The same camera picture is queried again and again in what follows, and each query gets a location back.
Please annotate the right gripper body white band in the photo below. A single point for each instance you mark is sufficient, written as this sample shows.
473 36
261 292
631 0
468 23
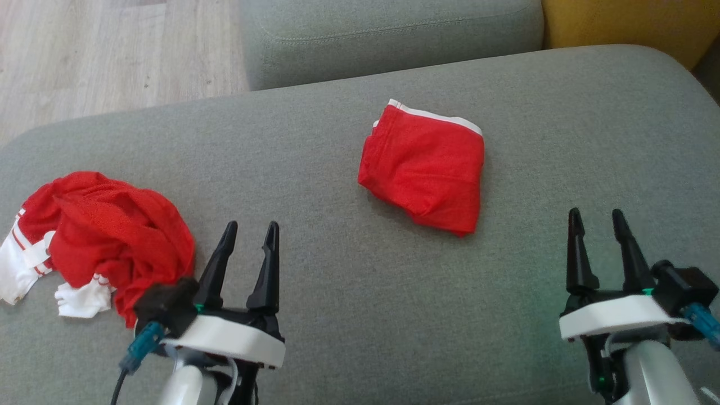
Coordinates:
616 318

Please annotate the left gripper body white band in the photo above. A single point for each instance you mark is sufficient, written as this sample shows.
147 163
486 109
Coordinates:
230 340

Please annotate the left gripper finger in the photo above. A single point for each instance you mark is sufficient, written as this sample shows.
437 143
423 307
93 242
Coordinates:
216 270
267 275

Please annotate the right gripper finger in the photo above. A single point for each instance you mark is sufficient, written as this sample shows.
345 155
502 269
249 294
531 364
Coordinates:
633 259
578 259

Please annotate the red Bulls 23 jersey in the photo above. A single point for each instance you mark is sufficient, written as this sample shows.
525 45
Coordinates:
112 225

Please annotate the red shorts white trim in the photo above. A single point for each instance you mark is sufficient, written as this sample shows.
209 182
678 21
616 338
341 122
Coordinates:
427 169

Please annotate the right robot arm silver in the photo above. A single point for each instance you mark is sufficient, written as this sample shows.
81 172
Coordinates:
652 377

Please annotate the large grey sofa seat cushion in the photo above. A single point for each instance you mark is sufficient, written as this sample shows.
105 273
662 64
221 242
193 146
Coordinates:
349 315

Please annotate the yellow cushion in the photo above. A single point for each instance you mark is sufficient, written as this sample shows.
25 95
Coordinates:
630 25

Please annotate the small grey sofa cushion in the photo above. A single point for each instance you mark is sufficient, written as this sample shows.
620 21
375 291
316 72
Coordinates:
394 39

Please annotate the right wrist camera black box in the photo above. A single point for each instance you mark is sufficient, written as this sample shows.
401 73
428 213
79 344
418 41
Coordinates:
686 287

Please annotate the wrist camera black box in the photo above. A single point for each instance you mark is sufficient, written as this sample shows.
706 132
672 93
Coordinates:
686 287
166 304

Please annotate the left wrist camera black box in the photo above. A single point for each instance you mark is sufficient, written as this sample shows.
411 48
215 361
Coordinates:
166 304

